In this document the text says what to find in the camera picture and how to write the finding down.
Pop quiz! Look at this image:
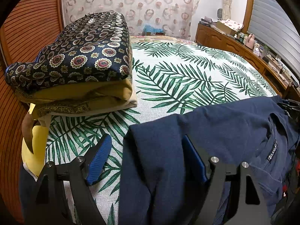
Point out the navy blue shirt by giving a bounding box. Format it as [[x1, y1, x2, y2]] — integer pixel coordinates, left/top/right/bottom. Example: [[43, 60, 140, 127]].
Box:
[[118, 96, 299, 224]]

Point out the yellow cloth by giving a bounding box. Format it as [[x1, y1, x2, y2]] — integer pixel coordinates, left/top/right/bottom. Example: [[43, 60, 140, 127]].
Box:
[[21, 104, 51, 180]]

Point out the folded tan cloth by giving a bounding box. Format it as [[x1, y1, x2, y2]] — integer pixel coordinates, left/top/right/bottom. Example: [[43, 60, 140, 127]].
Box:
[[16, 78, 137, 118]]

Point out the palm leaf print bedspread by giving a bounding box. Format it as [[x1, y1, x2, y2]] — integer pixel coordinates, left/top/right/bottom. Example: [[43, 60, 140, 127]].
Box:
[[45, 42, 276, 224]]

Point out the folded patterned navy cloth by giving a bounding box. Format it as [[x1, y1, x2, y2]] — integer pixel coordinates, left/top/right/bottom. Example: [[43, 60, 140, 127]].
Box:
[[5, 11, 132, 95]]

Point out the wooden sideboard cabinet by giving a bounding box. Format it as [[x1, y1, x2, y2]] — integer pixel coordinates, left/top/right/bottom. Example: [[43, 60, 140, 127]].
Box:
[[195, 23, 299, 101]]

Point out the pink ceramic jug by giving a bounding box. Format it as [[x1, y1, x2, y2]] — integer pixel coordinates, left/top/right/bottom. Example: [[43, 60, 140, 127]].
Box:
[[245, 34, 255, 50]]

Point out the floral beige blanket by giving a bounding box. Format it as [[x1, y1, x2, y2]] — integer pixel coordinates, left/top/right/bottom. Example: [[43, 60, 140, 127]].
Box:
[[130, 35, 197, 45]]

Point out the spotted cardboard box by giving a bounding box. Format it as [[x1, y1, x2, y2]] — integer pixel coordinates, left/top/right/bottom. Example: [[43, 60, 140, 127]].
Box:
[[215, 19, 244, 36]]

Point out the blue item behind bed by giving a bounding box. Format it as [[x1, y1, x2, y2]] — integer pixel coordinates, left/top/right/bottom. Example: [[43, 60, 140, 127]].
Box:
[[142, 24, 165, 36]]

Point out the circle pattern pink curtain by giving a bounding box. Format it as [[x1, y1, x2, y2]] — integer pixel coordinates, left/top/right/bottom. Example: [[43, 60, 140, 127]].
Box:
[[61, 0, 199, 40]]

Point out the grey window roller shutter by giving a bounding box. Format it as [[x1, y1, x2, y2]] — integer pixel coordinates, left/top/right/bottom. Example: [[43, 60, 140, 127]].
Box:
[[248, 0, 299, 76]]

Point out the wooden louvered wardrobe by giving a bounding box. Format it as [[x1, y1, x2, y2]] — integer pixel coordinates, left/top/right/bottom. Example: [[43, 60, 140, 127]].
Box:
[[1, 0, 64, 224]]

